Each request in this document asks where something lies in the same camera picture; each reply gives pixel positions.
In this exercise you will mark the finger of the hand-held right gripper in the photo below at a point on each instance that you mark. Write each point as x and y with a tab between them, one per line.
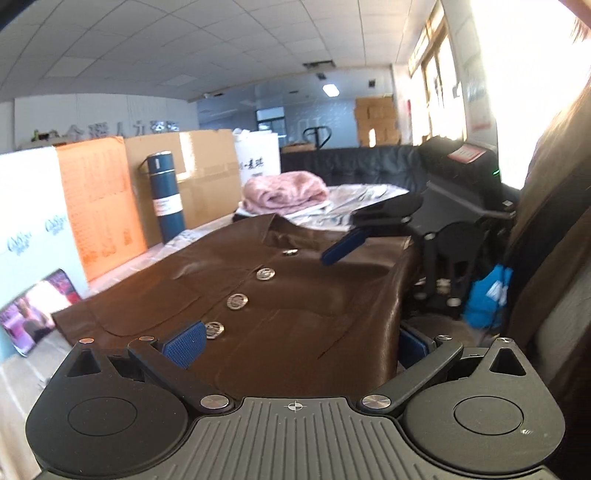
345	247
388	207

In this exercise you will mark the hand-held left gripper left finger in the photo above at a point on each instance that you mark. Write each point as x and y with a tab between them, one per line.
183	345

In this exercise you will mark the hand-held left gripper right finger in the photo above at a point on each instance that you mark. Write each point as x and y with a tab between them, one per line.
412	347

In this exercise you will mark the brown leather jacket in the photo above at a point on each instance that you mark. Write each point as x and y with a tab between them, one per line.
286	314

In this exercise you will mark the black leather sofa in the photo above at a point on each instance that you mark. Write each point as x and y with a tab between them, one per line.
360	164

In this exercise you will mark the pink folded towel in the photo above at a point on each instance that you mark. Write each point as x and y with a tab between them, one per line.
284	191

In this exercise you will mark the blue plastic bag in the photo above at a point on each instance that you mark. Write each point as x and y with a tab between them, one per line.
489	295

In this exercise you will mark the stack of cardboard boxes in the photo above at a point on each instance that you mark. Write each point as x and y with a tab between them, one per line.
376	121

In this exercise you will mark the person's brown coat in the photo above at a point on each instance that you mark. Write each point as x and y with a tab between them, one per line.
554	230

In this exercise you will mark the white printed bag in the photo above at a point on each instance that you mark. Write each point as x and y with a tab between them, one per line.
257	154

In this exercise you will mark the ceiling light panel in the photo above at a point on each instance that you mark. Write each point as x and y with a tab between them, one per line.
330	89

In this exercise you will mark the blue thermos bottle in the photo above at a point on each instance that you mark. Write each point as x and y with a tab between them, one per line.
165	198

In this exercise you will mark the tablet with lit screen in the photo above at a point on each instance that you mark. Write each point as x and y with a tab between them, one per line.
39	311

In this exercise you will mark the large brown cardboard box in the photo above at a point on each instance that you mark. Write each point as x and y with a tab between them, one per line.
203	175

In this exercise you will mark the white and orange carton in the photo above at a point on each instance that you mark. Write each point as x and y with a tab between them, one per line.
87	207

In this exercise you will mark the window with frame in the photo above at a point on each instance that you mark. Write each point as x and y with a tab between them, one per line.
438	78

